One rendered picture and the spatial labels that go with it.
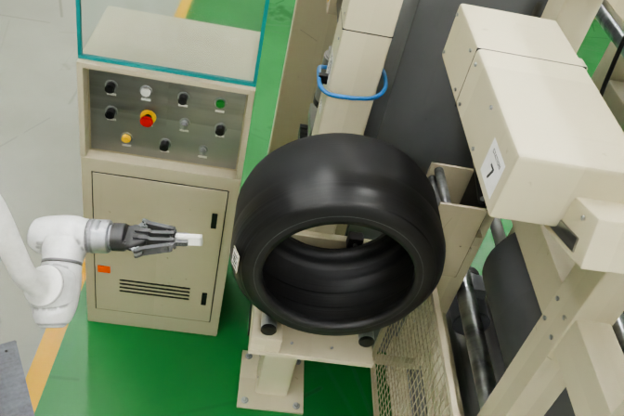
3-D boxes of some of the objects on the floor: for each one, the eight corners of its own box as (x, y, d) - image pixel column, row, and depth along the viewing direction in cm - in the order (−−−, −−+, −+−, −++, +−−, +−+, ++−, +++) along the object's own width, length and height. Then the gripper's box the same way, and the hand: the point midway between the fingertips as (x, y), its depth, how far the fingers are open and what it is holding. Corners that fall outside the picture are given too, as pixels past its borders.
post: (256, 366, 280) (436, -416, 122) (287, 370, 281) (505, -398, 124) (253, 394, 270) (448, -420, 112) (286, 397, 271) (522, -400, 114)
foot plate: (241, 351, 284) (242, 347, 283) (304, 358, 287) (305, 355, 286) (236, 407, 264) (237, 404, 262) (303, 414, 267) (304, 411, 265)
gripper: (103, 244, 168) (198, 247, 168) (115, 209, 178) (204, 213, 178) (108, 265, 172) (200, 267, 173) (119, 229, 182) (206, 232, 183)
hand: (188, 240), depth 175 cm, fingers closed
